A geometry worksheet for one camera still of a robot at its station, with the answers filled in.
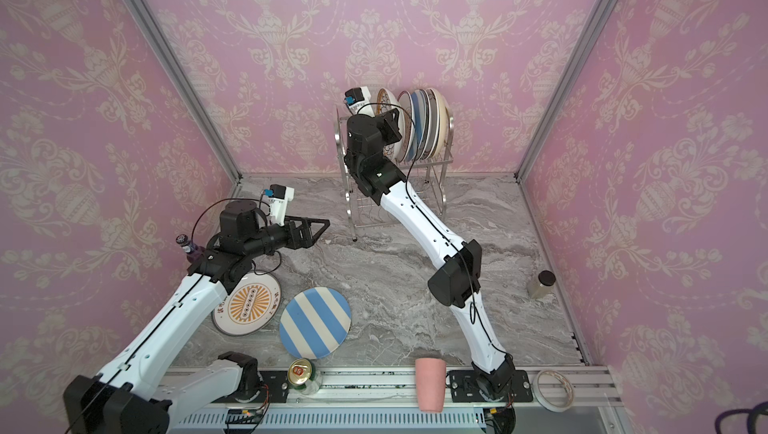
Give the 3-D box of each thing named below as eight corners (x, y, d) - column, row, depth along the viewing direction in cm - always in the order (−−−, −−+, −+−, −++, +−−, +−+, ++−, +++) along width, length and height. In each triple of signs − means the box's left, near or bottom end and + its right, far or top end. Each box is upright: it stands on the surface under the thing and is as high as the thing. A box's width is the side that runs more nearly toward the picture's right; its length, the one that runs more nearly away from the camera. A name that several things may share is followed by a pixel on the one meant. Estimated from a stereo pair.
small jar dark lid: (528, 300, 91) (542, 285, 82) (524, 286, 93) (537, 270, 85) (545, 300, 91) (561, 285, 82) (540, 286, 93) (555, 270, 85)
